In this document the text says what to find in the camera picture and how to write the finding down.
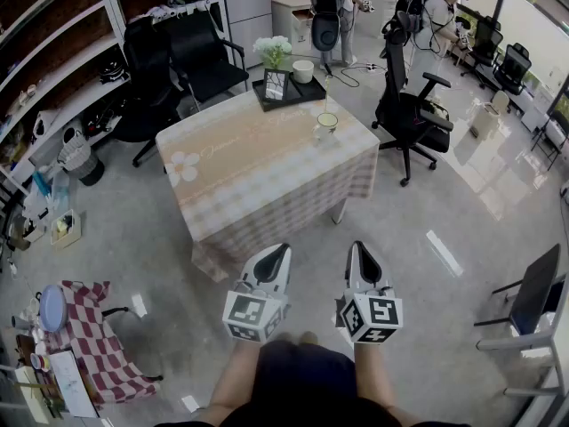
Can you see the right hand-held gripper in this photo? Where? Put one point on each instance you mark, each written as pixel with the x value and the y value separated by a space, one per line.
pixel 378 314

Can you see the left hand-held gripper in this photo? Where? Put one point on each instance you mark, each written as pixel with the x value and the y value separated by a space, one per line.
pixel 246 311

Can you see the clear glass cup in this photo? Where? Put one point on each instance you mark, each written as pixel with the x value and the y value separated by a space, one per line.
pixel 326 127

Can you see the yellow-green drinking straw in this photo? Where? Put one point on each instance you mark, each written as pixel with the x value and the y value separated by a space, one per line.
pixel 327 96

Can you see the person's left forearm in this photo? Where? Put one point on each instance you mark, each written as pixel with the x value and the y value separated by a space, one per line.
pixel 231 381

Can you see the person's right forearm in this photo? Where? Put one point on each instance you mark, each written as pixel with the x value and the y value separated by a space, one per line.
pixel 371 372

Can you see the person's dark blue clothing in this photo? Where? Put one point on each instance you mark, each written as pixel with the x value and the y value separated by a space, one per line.
pixel 306 367

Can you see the table with floral tablecloth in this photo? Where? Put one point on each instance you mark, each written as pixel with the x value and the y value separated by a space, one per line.
pixel 258 167

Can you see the tall black office chair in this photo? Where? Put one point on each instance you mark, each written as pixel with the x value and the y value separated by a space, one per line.
pixel 400 105

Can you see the small white flower bunch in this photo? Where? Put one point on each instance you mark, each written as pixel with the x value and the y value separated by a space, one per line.
pixel 435 110

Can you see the dark grey chair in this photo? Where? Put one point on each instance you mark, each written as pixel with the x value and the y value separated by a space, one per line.
pixel 538 287

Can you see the black tray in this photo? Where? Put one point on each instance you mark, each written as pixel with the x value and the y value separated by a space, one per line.
pixel 306 92

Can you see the red checked cloth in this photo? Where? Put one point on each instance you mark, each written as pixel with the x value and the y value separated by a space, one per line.
pixel 98 349

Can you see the white trash can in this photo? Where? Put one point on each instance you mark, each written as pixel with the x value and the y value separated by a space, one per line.
pixel 486 114

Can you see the white power strip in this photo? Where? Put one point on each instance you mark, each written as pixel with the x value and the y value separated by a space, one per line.
pixel 366 66

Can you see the white ceramic mug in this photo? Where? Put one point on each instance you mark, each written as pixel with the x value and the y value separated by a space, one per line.
pixel 303 73

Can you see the small white box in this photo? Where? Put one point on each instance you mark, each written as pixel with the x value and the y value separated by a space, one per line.
pixel 66 234

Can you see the black visitor chair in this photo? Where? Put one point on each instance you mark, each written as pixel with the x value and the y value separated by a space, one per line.
pixel 209 69

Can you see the blue plate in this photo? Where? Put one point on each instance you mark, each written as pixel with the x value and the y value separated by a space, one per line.
pixel 52 307

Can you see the grey woven basket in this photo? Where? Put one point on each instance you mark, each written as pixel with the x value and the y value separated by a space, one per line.
pixel 80 158

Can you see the white flower bouquet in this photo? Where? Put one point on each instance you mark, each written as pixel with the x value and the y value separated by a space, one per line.
pixel 272 49

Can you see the white sheet board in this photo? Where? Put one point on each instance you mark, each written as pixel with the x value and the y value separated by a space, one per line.
pixel 71 385

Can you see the black office chair with headrest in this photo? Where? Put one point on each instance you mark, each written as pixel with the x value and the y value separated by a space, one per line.
pixel 149 74

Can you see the clear plastic bag pile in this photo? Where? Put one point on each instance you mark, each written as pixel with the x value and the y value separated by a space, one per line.
pixel 44 198

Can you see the white desk with drawer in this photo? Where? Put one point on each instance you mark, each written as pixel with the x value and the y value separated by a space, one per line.
pixel 284 20

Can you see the black white striped item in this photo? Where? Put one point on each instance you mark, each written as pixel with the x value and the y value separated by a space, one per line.
pixel 113 73

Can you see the black mesh office chair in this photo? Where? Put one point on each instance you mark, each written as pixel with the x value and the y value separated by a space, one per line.
pixel 486 38
pixel 515 67

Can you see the grey cabinet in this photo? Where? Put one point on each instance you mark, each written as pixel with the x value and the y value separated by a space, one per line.
pixel 246 16

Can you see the white bag with black print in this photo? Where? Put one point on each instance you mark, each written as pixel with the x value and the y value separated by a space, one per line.
pixel 44 125

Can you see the black picture frame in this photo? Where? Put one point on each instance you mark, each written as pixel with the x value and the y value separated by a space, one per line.
pixel 275 85

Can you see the white wall shelf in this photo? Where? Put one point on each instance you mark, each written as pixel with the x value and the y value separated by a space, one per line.
pixel 49 38

